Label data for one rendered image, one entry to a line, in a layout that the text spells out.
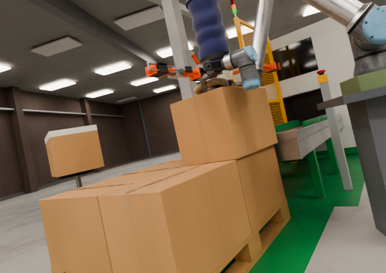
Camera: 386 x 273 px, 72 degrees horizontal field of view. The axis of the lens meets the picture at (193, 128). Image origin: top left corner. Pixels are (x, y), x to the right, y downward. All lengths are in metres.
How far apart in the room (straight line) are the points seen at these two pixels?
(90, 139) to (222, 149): 1.47
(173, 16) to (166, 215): 2.86
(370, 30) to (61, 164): 2.33
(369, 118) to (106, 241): 1.34
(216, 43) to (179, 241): 1.22
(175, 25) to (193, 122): 2.09
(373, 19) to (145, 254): 1.35
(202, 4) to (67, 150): 1.65
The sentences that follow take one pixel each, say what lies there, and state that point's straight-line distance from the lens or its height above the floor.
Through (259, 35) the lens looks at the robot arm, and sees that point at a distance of 1.59.
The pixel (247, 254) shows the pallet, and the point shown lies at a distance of 1.53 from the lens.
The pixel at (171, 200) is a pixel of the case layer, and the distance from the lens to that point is 1.02.
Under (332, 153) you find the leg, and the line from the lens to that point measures 3.23.
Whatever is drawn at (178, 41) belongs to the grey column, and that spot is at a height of 1.90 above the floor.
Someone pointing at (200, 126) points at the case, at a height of 0.76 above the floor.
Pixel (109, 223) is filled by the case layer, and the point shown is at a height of 0.42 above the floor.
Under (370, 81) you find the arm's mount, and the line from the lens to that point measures 1.51.
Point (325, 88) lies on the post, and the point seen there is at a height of 0.88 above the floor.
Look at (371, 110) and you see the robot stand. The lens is 1.51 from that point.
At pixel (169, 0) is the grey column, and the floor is 2.42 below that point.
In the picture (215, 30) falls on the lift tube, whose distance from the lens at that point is 1.82.
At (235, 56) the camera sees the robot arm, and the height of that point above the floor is 1.08.
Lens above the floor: 0.71
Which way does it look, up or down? 2 degrees up
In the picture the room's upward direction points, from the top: 12 degrees counter-clockwise
